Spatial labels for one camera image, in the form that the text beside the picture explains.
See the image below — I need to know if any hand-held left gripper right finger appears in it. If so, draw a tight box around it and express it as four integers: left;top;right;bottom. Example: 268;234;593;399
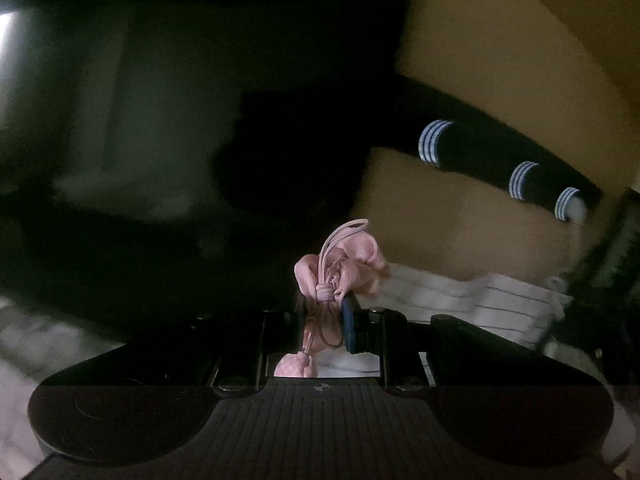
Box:
342;294;601;390

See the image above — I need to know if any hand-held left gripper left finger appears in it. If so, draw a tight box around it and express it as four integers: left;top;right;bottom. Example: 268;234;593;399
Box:
75;300;308;395

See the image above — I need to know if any pink hair tie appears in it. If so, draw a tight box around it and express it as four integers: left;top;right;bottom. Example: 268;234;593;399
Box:
275;218;392;379

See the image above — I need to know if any white checked tablecloth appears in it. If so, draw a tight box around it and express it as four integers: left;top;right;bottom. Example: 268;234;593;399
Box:
0;260;577;461

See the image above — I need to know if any black power strip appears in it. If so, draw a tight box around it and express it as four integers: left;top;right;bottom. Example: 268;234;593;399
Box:
240;79;603;222

